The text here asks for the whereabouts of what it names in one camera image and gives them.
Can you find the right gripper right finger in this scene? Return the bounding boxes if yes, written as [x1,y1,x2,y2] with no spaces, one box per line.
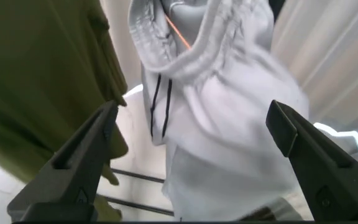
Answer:
[265,99,358,222]

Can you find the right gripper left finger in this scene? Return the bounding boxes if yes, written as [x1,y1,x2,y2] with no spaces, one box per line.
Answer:
[6,99,119,222]

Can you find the green printed shirt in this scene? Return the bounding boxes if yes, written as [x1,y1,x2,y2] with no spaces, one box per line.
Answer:
[0,0,130,222]

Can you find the pale grey shorts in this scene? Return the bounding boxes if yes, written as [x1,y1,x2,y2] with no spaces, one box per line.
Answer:
[127,0,311,222]

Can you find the pink clothes hanger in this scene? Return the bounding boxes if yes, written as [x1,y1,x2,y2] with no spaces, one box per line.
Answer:
[164,14,193,50]

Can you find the black clothes rack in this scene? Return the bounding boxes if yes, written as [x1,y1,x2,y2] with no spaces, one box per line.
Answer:
[96,0,288,218]

